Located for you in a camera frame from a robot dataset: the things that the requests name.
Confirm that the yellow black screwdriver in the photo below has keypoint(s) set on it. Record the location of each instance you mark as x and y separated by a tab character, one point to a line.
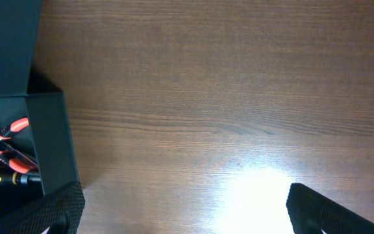
10	177

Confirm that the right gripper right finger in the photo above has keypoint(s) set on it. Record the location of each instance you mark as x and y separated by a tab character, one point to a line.
312	213

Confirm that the dark green hinged box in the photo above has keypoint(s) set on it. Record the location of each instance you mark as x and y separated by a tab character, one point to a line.
26	92

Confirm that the orange black needle-nose pliers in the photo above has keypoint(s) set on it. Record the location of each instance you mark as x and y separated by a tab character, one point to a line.
15	159

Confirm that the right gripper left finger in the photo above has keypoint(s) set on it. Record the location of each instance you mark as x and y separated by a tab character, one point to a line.
57	212

